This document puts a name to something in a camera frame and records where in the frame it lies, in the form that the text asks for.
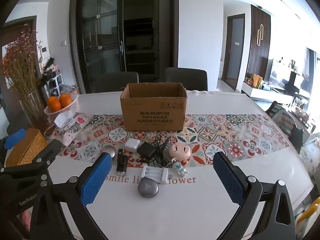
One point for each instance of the striped cushioned chair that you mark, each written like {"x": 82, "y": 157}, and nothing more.
{"x": 285, "y": 122}

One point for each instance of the white battery charger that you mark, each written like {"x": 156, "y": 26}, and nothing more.
{"x": 156, "y": 173}

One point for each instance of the small black flashlight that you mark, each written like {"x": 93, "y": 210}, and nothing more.
{"x": 121, "y": 161}

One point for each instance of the orange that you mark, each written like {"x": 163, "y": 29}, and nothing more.
{"x": 53, "y": 104}
{"x": 66, "y": 99}

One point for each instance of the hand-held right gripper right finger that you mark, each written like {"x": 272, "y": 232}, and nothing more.
{"x": 228, "y": 177}

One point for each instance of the flat screen television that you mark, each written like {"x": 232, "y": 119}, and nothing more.
{"x": 282, "y": 72}

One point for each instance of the blue cartoon figurine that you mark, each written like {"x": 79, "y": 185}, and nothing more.
{"x": 179, "y": 168}

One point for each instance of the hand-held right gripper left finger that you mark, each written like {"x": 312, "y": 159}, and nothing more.
{"x": 96, "y": 178}

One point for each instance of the white charger cube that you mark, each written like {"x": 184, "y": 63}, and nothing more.
{"x": 132, "y": 145}

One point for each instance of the gold wall ornament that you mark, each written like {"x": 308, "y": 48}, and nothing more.
{"x": 260, "y": 35}

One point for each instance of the floral fabric tissue cover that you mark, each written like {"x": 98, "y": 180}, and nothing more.
{"x": 72, "y": 127}

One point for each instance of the dark glass-door cabinet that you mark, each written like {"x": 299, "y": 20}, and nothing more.
{"x": 105, "y": 30}

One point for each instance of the yellow woven box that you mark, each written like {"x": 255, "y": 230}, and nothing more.
{"x": 26, "y": 147}

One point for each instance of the dark grey dining chair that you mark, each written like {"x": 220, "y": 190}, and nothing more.
{"x": 117, "y": 81}
{"x": 186, "y": 78}

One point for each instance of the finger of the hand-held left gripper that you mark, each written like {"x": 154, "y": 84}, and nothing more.
{"x": 15, "y": 138}
{"x": 47, "y": 155}

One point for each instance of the white shoe rack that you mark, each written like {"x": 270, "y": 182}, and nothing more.
{"x": 53, "y": 83}

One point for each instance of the brown cardboard box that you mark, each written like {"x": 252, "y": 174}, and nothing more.
{"x": 152, "y": 110}

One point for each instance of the wall intercom panel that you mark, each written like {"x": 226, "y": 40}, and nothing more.
{"x": 45, "y": 50}

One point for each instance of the patterned table runner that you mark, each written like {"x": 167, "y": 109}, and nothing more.
{"x": 212, "y": 135}

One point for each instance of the silver egg-shaped gadget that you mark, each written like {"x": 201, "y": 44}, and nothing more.
{"x": 111, "y": 151}

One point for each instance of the dark interior door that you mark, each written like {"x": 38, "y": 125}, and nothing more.
{"x": 233, "y": 52}

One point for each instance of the white media console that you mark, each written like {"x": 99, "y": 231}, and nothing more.
{"x": 265, "y": 92}

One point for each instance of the white fruit basket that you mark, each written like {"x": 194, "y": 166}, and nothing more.
{"x": 67, "y": 111}

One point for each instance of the pink round case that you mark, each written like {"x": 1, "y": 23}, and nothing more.
{"x": 180, "y": 151}

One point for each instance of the dried flower bouquet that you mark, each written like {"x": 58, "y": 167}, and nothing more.
{"x": 21, "y": 62}

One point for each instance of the grey round music player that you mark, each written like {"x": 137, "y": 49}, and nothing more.
{"x": 148, "y": 187}

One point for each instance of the glass vase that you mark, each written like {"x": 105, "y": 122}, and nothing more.
{"x": 33, "y": 112}

